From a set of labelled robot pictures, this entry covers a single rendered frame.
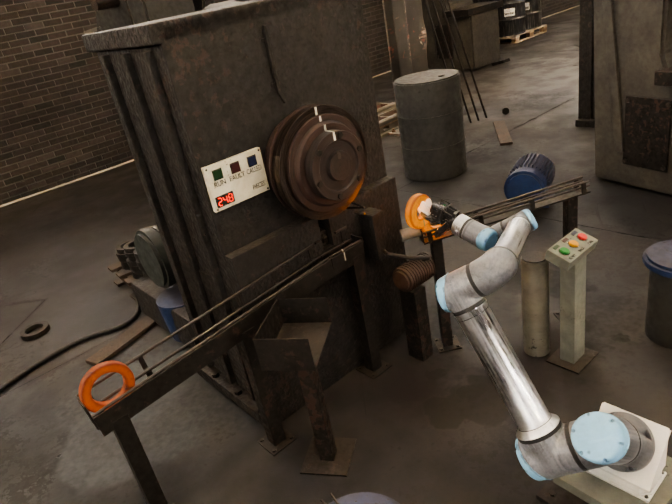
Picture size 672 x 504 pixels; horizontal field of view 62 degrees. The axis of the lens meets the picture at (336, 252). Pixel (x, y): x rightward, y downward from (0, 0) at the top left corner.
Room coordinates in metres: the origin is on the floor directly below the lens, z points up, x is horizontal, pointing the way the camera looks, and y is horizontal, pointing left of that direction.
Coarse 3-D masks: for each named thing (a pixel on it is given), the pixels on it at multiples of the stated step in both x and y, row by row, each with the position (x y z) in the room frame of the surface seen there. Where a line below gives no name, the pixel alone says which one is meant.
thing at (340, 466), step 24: (288, 312) 1.88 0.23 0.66; (312, 312) 1.85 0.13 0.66; (264, 336) 1.72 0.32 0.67; (288, 336) 1.80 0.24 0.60; (312, 336) 1.77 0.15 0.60; (264, 360) 1.64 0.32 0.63; (288, 360) 1.61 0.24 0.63; (312, 360) 1.59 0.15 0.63; (312, 384) 1.73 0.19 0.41; (312, 408) 1.74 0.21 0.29; (312, 456) 1.77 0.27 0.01; (336, 456) 1.75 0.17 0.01
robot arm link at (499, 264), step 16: (512, 224) 1.88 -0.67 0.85; (528, 224) 1.93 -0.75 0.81; (512, 240) 1.70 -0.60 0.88; (496, 256) 1.53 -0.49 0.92; (512, 256) 1.54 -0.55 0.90; (480, 272) 1.50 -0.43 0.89; (496, 272) 1.49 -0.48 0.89; (512, 272) 1.51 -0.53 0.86; (480, 288) 1.48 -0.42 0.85; (496, 288) 1.49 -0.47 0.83
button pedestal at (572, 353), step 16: (560, 240) 2.10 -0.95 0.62; (576, 240) 2.10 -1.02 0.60; (592, 240) 2.10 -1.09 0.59; (560, 256) 2.00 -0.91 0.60; (576, 256) 2.00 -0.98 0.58; (560, 272) 2.07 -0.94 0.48; (576, 272) 2.02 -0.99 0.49; (560, 288) 2.07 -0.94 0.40; (576, 288) 2.02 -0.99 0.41; (560, 304) 2.07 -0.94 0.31; (576, 304) 2.02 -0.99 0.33; (560, 320) 2.07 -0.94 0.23; (576, 320) 2.02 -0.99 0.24; (560, 336) 2.07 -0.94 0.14; (576, 336) 2.03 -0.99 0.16; (560, 352) 2.07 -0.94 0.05; (576, 352) 2.03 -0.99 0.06; (592, 352) 2.07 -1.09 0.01; (576, 368) 1.99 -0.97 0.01
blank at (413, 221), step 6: (414, 198) 2.21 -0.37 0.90; (420, 198) 2.22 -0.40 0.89; (426, 198) 2.24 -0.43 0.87; (408, 204) 2.20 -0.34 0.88; (414, 204) 2.19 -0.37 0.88; (408, 210) 2.18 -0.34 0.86; (414, 210) 2.19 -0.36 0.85; (408, 216) 2.18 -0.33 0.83; (414, 216) 2.18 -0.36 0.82; (420, 216) 2.24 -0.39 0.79; (408, 222) 2.18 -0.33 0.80; (414, 222) 2.18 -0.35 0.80; (420, 222) 2.20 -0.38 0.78; (426, 222) 2.23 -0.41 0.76; (414, 228) 2.20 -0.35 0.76; (420, 228) 2.20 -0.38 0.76
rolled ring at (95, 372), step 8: (112, 360) 1.65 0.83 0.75; (96, 368) 1.60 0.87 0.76; (104, 368) 1.60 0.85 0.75; (112, 368) 1.62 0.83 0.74; (120, 368) 1.63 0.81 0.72; (128, 368) 1.65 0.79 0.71; (88, 376) 1.57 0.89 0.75; (96, 376) 1.58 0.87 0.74; (128, 376) 1.64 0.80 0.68; (80, 384) 1.57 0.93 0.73; (88, 384) 1.56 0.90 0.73; (128, 384) 1.63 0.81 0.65; (80, 392) 1.55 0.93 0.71; (88, 392) 1.56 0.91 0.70; (120, 392) 1.63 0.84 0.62; (88, 400) 1.55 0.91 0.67; (112, 400) 1.61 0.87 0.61; (88, 408) 1.55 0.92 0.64; (96, 408) 1.56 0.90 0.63
